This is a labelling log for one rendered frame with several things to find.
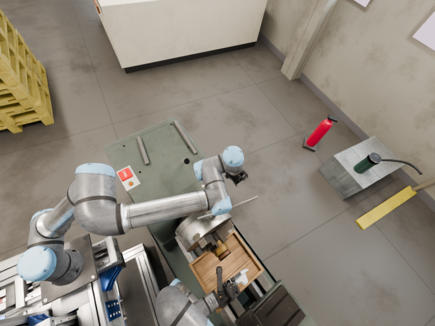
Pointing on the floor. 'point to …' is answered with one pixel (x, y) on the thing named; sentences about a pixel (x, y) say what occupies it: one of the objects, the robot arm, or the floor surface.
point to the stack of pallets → (21, 82)
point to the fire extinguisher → (309, 143)
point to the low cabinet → (178, 29)
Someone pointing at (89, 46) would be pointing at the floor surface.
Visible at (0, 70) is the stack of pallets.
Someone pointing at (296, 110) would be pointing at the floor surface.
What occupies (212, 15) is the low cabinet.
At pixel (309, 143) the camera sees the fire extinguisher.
